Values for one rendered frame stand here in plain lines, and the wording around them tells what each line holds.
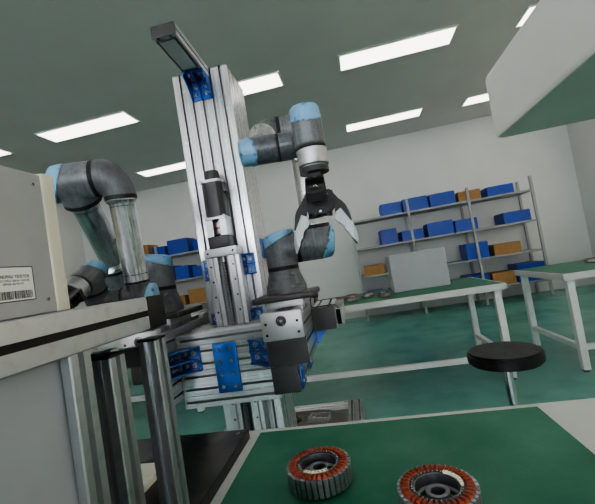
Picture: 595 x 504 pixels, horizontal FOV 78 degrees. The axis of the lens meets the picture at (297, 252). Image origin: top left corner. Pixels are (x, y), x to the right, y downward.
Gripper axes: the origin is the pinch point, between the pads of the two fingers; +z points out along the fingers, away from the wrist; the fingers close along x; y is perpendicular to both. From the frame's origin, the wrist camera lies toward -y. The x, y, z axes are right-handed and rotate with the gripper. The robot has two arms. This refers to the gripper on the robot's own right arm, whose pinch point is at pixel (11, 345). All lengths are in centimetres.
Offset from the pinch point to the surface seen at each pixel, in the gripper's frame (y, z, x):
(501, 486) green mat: 100, 29, 18
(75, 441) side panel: 55, 41, -16
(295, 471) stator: 69, 26, 15
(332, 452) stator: 74, 21, 18
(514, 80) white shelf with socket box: 93, 43, -41
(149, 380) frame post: 52, 25, -8
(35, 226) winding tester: 41, 18, -32
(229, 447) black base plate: 51, 15, 24
